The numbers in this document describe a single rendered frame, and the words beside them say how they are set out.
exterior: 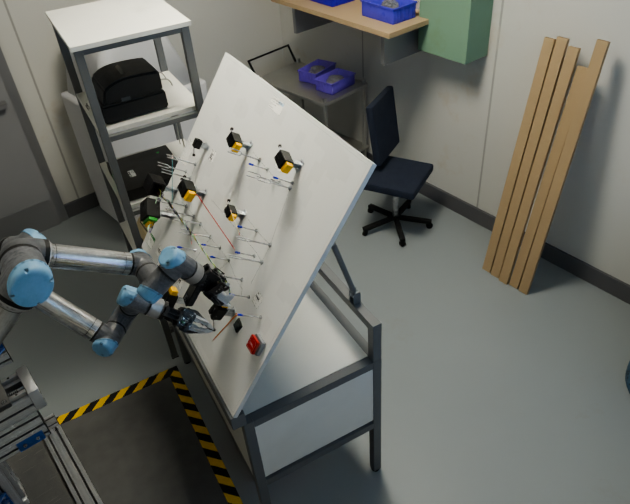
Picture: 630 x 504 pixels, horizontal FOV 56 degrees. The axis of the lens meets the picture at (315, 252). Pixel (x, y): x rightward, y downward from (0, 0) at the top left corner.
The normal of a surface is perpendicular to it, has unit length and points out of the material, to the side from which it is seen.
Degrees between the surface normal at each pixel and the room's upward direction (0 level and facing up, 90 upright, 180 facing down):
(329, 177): 55
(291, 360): 0
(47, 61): 90
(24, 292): 85
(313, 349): 0
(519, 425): 0
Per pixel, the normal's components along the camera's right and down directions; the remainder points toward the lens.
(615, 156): -0.78, 0.43
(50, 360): -0.07, -0.78
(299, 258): -0.75, -0.17
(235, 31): 0.63, 0.45
